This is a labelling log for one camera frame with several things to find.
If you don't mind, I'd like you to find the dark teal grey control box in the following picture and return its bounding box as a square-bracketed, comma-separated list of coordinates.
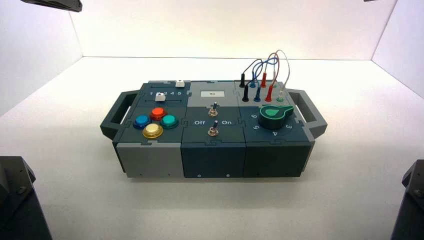
[99, 79, 328, 180]

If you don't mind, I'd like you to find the green push button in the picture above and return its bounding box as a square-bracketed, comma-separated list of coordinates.
[160, 114, 180, 130]

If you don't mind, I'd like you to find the red push button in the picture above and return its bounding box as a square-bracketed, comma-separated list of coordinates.
[149, 106, 168, 121]

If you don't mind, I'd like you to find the yellow push button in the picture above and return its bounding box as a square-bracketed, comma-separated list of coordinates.
[142, 123, 164, 140]

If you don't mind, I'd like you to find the green rotary knob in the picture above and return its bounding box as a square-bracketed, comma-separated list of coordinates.
[257, 104, 295, 130]

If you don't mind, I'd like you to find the blue push button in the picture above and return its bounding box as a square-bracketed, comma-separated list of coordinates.
[133, 114, 152, 130]

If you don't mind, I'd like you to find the black overhead fixture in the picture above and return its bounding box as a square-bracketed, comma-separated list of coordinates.
[20, 0, 83, 13]

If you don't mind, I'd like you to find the black jumper cable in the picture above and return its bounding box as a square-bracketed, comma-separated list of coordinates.
[242, 58, 264, 88]

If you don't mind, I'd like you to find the blue jumper cable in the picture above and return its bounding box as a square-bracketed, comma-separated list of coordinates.
[251, 57, 278, 89]

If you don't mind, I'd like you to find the red jumper cable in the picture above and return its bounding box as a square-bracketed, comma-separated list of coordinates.
[263, 52, 281, 88]

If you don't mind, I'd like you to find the white jumper cable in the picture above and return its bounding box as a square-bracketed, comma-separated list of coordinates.
[273, 49, 292, 92]

